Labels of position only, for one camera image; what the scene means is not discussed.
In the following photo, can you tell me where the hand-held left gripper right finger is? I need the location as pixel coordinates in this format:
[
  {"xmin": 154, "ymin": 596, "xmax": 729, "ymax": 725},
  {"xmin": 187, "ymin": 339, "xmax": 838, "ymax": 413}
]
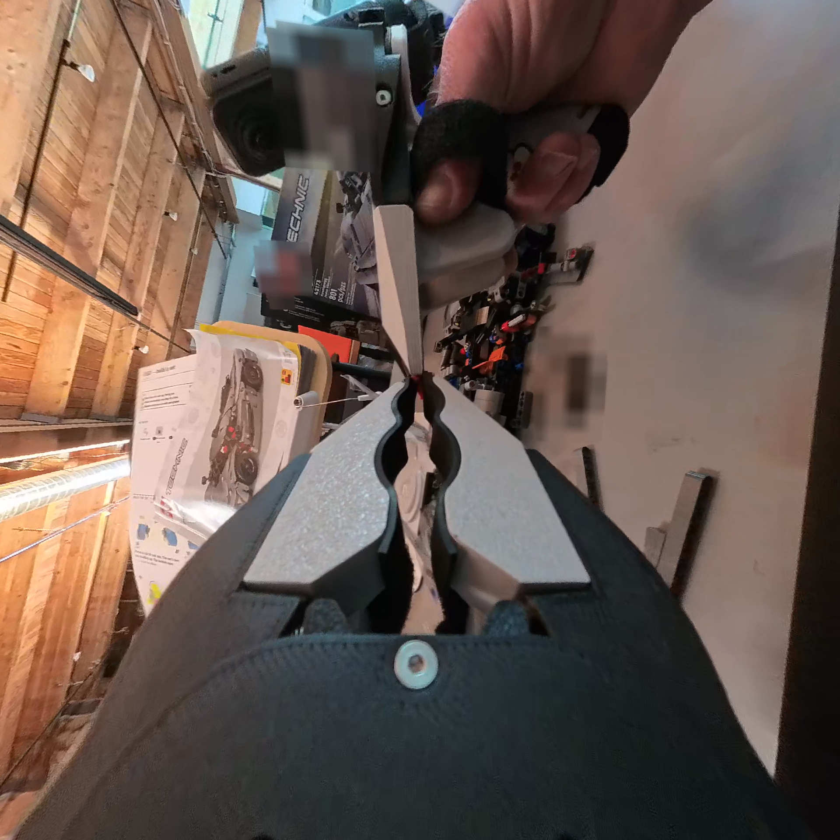
[{"xmin": 424, "ymin": 374, "xmax": 593, "ymax": 613}]

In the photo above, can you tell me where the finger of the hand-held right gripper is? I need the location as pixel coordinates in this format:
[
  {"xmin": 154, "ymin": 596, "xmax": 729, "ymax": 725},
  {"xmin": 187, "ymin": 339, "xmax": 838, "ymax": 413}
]
[{"xmin": 373, "ymin": 203, "xmax": 425, "ymax": 382}]

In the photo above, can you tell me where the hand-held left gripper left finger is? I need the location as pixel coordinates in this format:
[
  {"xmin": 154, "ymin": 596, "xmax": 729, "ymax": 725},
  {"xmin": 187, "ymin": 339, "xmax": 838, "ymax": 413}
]
[{"xmin": 241, "ymin": 381, "xmax": 409, "ymax": 616}]

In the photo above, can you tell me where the dark lego box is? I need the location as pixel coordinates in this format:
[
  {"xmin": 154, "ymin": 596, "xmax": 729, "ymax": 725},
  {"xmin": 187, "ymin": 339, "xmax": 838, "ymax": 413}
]
[{"xmin": 252, "ymin": 169, "xmax": 408, "ymax": 329}]

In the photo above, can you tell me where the black lego plate with holes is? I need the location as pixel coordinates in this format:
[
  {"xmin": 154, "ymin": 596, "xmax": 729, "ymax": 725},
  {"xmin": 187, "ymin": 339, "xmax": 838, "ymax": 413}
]
[{"xmin": 581, "ymin": 446, "xmax": 605, "ymax": 509}]

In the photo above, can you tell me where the partly built lego car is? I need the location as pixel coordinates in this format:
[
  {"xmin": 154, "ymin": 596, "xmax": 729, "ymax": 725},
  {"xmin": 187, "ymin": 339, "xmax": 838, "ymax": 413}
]
[{"xmin": 436, "ymin": 223, "xmax": 559, "ymax": 431}]

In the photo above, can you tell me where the grey red lego subassembly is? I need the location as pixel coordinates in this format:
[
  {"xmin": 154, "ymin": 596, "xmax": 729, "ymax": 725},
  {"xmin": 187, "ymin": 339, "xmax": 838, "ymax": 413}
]
[{"xmin": 548, "ymin": 246, "xmax": 595, "ymax": 286}]

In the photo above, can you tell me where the long grey lego beam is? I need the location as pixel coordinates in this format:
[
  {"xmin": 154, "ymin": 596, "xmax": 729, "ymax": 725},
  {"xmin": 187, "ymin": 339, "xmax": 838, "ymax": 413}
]
[{"xmin": 643, "ymin": 469, "xmax": 713, "ymax": 595}]

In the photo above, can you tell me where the person's right hand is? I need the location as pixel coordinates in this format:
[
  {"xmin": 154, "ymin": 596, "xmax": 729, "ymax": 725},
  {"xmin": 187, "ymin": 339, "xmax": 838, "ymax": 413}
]
[{"xmin": 413, "ymin": 0, "xmax": 716, "ymax": 228}]

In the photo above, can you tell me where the white wooden book stand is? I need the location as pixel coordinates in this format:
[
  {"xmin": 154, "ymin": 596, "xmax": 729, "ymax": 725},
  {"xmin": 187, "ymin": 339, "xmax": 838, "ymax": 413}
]
[{"xmin": 197, "ymin": 320, "xmax": 334, "ymax": 454}]

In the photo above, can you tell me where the white instruction booklet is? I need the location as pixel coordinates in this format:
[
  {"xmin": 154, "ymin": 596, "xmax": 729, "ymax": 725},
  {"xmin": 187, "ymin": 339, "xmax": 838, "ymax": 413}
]
[{"xmin": 134, "ymin": 325, "xmax": 309, "ymax": 519}]

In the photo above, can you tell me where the silver air duct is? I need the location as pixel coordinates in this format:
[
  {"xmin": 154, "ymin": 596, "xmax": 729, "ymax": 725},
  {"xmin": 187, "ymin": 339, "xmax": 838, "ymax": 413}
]
[{"xmin": 0, "ymin": 456, "xmax": 132, "ymax": 522}]

